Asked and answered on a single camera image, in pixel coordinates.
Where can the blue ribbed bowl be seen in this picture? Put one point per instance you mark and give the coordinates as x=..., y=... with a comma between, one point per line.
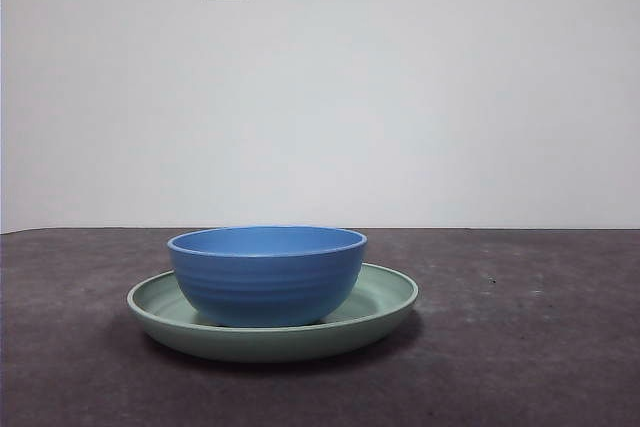
x=265, y=282

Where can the green round plate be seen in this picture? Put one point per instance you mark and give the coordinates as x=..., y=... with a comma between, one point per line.
x=250, y=345

